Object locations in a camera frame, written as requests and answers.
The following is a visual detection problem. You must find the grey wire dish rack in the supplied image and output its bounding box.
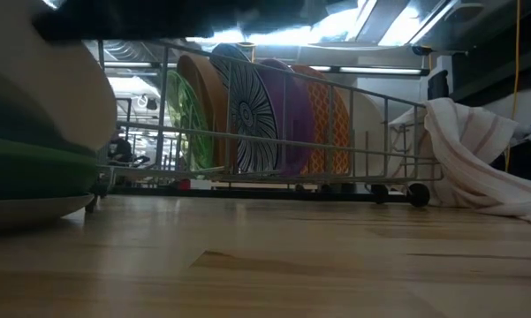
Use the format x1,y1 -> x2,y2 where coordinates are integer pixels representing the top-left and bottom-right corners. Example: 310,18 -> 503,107
83,38 -> 443,208

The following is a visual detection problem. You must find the person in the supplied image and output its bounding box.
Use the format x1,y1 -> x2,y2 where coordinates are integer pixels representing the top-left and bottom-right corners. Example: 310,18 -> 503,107
107,127 -> 134,163

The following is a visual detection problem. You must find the blue white striped plate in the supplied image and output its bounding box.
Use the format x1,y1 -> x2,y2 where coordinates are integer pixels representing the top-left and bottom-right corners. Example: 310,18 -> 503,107
209,42 -> 279,174

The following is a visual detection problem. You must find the black rectangular object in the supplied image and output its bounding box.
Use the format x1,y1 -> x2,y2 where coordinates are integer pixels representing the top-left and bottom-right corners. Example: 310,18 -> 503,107
427,70 -> 450,105

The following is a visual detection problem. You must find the orange patterned deep plate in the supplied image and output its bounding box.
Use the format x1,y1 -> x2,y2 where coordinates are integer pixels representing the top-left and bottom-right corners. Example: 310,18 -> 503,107
291,64 -> 386,178

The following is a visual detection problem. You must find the yellow-green transparent plate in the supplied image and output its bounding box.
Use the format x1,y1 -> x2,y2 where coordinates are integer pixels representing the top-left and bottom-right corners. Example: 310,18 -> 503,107
165,69 -> 214,171

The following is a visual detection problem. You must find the grey plate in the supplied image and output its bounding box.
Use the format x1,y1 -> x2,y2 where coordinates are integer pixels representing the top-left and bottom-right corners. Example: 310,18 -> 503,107
0,193 -> 96,231

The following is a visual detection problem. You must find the purple plate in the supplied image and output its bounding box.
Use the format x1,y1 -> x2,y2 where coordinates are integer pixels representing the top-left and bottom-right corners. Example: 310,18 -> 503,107
258,58 -> 315,176

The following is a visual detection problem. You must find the bright ceiling light panel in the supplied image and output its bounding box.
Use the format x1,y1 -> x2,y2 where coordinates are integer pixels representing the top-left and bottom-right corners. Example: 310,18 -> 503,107
189,0 -> 425,47

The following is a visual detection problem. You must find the white striped dish towel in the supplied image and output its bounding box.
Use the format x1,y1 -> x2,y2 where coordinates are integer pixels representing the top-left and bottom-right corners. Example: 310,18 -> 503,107
391,97 -> 531,225

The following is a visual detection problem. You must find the brown wooden plate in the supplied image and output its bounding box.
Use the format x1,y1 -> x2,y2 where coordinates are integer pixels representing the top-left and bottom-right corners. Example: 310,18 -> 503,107
176,52 -> 231,171

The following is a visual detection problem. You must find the yellow cable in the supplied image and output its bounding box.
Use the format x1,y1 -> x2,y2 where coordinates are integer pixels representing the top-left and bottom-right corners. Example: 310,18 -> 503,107
504,0 -> 523,173

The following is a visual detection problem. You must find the black aluminium frame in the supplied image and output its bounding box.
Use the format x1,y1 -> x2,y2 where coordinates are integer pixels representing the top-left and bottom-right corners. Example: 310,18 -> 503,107
110,185 -> 414,204

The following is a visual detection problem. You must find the long fluorescent light strip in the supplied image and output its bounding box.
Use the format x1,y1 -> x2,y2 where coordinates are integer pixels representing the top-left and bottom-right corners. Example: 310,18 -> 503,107
311,64 -> 423,76

